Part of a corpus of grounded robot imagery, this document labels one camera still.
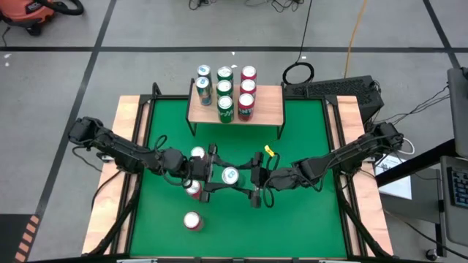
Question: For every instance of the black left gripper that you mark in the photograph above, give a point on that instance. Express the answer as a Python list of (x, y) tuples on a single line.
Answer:
[(199, 170)]

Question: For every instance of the orange shop vacuum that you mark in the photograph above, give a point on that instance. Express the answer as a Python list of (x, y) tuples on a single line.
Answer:
[(25, 11)]

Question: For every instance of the black orange hazard mat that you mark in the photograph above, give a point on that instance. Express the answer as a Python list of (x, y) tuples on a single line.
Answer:
[(11, 237)]

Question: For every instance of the grey monitor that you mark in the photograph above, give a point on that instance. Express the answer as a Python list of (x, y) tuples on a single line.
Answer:
[(460, 109)]

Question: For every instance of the green Sprite can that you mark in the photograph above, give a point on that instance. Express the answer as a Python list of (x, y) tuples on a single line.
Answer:
[(224, 87), (225, 72), (225, 109)]

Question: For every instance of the red Fanta can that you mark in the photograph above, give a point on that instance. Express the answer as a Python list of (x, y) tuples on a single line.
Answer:
[(198, 151), (248, 72), (248, 86), (245, 107), (193, 188), (192, 220)]

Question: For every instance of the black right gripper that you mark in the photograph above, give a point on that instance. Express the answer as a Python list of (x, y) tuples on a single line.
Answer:
[(260, 177)]

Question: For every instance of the silver blue Red Bull can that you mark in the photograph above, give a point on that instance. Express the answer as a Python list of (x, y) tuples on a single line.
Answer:
[(230, 176), (203, 91), (204, 70)]

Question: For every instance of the white paper sheet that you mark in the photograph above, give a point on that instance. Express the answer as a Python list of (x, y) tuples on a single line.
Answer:
[(400, 186)]

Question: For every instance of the wooden shelf with black legs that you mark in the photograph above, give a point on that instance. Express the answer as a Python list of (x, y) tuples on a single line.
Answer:
[(270, 106)]

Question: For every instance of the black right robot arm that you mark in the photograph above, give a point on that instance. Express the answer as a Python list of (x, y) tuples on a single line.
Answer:
[(329, 159)]

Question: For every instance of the grey side desk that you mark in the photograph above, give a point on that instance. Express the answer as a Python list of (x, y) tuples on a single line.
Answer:
[(417, 204)]

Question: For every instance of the green table mat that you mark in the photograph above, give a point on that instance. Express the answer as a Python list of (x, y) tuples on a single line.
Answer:
[(248, 226)]

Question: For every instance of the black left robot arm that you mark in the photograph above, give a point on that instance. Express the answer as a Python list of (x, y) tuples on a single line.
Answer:
[(124, 149)]

